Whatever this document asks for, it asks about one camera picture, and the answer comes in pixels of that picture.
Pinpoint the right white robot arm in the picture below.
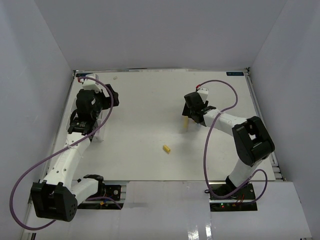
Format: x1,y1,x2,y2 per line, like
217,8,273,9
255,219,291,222
182,88,275,200

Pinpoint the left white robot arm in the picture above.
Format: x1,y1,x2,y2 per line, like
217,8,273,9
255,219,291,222
30,84,119,222

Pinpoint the yellow glue stick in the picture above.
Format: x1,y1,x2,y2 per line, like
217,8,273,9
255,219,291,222
181,116,189,133

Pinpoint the white compartment organizer box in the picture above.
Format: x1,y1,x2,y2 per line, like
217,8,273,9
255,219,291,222
65,98,108,142

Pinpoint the blue logo sticker right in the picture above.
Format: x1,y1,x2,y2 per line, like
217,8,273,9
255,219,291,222
226,71,244,77

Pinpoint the small yellow cylinder eraser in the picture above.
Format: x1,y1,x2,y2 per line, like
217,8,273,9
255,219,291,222
163,145,171,154

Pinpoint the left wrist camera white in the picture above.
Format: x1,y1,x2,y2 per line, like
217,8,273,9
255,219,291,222
77,73,101,92

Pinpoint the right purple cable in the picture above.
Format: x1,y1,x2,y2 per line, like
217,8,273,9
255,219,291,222
197,79,269,202

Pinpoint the purple cable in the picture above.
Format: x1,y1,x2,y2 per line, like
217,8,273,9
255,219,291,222
9,76,123,230
197,79,269,202

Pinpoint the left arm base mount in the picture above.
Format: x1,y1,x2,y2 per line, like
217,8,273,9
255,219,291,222
77,184,126,210

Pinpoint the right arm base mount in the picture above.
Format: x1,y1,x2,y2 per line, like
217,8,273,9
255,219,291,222
204,183,258,212

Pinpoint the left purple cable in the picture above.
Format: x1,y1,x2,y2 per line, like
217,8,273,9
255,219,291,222
9,76,123,230

